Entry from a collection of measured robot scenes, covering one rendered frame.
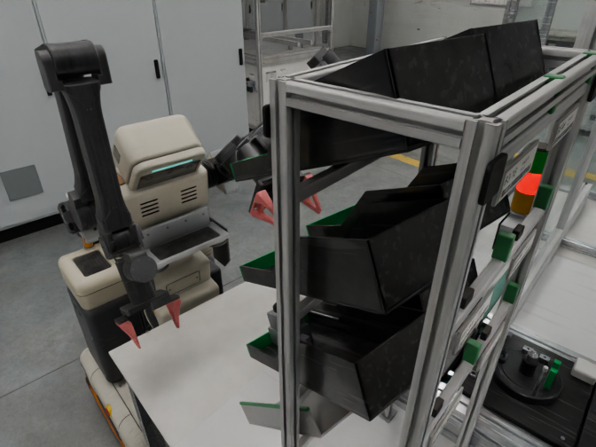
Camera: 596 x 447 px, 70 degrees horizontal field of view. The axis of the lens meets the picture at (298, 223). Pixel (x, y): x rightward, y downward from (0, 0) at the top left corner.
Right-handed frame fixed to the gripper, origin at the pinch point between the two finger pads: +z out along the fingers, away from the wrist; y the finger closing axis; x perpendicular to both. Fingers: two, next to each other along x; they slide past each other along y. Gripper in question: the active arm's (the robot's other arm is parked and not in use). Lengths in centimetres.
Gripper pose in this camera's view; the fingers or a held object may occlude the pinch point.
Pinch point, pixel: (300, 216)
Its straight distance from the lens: 84.4
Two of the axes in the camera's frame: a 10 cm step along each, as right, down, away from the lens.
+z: 5.7, 7.2, -3.9
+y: 7.7, -3.2, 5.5
